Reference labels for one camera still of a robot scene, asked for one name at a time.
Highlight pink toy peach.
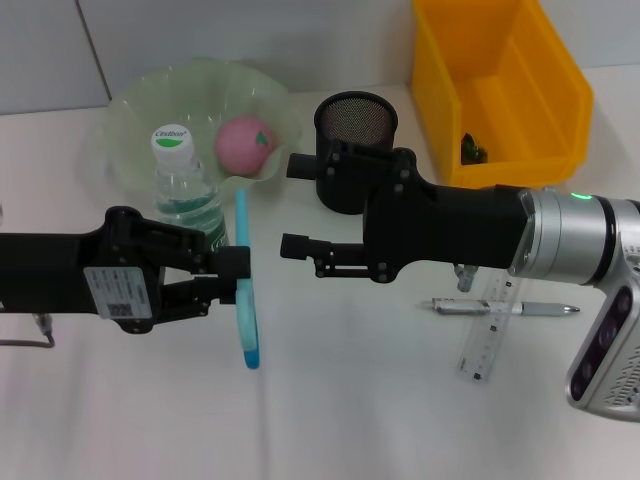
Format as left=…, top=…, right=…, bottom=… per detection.
left=213, top=115, right=278, bottom=176

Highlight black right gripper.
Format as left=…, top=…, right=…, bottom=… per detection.
left=279, top=139, right=531, bottom=285

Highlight blue scissors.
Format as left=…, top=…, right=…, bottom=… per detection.
left=233, top=187, right=265, bottom=370

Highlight green glass fruit plate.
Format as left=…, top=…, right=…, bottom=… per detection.
left=99, top=57, right=304, bottom=199

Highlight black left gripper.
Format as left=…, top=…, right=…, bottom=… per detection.
left=0, top=207, right=251, bottom=336

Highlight clear water bottle green label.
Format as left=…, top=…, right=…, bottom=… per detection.
left=150, top=123, right=232, bottom=251

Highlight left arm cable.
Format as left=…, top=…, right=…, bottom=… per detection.
left=0, top=313, right=55, bottom=349

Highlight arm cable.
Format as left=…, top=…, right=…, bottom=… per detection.
left=0, top=313, right=55, bottom=349
left=453, top=262, right=475, bottom=294

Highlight grey white pen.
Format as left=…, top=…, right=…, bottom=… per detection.
left=418, top=297, right=583, bottom=317

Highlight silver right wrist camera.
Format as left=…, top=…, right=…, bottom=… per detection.
left=564, top=284, right=640, bottom=424

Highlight green plastic wrapper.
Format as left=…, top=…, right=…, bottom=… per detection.
left=459, top=132, right=489, bottom=166

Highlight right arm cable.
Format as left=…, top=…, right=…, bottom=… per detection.
left=453, top=262, right=475, bottom=294

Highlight transparent plastic ruler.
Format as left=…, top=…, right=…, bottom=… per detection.
left=455, top=272, right=526, bottom=385

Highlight black mesh pen holder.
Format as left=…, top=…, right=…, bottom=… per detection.
left=313, top=90, right=400, bottom=216

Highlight yellow plastic bin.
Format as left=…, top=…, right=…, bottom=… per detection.
left=411, top=0, right=594, bottom=191

